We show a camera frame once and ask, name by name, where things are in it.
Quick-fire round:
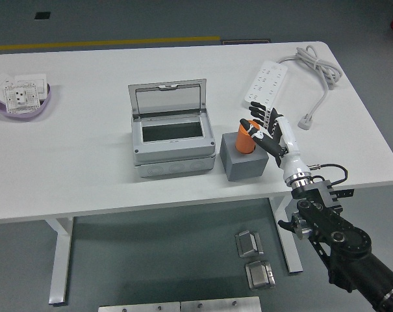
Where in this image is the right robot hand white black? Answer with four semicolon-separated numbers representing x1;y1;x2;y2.
238;100;311;185

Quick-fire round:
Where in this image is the orange cylinder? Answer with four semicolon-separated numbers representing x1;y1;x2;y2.
235;120;256;154

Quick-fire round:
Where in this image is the grey electrical box clear lid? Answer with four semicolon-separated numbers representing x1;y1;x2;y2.
127;77;216;179

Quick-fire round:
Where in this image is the grey cube with round hole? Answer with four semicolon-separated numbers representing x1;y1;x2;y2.
219;131;270;182

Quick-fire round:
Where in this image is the white power strip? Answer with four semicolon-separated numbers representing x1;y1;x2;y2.
242;59;288;111

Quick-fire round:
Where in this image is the white table leg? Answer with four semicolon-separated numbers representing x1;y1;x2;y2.
269;194;304;276
44;216;75;306

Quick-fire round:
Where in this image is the small metal block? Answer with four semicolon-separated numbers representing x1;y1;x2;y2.
235;229;264;259
244;259;277;290

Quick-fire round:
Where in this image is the metal plate with screws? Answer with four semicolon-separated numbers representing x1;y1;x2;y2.
97;301;181;312
180;296;262;312

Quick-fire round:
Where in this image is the purple bowl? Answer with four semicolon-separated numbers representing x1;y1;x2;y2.
0;83;53;123

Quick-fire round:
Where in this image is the white printed socket module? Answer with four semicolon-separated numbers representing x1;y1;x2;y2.
1;83;43;114

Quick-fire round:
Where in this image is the grey-white power cord with plug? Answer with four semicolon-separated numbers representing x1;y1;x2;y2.
277;44;343;131

